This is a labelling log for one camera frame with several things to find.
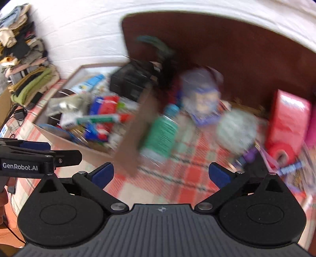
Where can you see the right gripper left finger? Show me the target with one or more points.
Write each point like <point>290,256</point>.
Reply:
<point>91,186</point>

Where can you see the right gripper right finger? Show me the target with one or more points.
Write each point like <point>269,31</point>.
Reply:
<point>230,185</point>

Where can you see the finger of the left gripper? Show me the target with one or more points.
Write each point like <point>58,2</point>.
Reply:
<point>34,145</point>

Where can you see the red whiteboard marker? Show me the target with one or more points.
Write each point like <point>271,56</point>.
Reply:
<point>72,121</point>

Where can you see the blue white cream tube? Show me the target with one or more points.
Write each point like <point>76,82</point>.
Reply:
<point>87,85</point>

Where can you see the black product box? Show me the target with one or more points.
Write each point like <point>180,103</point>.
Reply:
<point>131,79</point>

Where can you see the plaid red tablecloth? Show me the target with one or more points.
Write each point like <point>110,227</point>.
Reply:
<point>184,179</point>

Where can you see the clear tape roll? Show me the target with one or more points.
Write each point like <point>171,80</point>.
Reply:
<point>236,131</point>

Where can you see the brown cardboard box left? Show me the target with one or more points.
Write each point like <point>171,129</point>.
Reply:
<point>103,142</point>

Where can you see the blue erasing marker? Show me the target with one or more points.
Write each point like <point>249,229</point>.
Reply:
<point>290,168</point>

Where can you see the red tape roll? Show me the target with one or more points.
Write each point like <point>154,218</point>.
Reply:
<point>280,155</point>

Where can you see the blue packet in box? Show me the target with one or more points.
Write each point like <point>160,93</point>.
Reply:
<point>95,106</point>

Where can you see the green label water bottle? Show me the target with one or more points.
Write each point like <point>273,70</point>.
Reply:
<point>159,141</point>

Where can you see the red packet in box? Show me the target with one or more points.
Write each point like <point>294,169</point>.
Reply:
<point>109,104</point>

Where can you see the pile of folded clothes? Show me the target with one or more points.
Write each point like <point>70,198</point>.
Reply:
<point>26,73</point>

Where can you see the pink paper box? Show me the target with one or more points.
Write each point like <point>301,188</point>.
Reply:
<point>289,121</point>

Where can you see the pink thermos bottle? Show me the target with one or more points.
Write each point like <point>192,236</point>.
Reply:
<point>311,133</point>

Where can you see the purple figure keychain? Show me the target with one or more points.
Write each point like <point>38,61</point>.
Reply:
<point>246,158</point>

